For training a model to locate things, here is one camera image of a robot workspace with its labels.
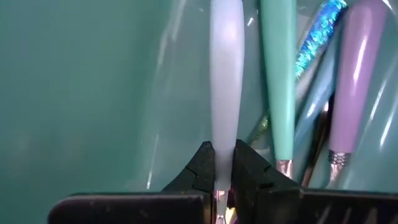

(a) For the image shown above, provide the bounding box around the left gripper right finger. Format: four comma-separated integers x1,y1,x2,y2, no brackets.
232,139,301,224

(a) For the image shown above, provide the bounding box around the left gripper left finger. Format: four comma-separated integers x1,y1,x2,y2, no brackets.
161,140,216,195

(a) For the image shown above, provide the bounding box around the small silver spoon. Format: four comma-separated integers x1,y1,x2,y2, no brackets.
209,0,246,224

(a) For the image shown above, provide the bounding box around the teal handled spoon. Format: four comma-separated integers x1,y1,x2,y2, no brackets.
260,0,298,180

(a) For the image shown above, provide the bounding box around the purple handled spoon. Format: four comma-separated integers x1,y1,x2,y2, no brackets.
328,0,389,184

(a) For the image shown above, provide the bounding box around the iridescent rainbow spoon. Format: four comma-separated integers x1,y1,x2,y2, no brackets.
248,0,348,146

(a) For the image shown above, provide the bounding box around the green plastic bin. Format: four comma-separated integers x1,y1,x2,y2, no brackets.
0,0,398,224

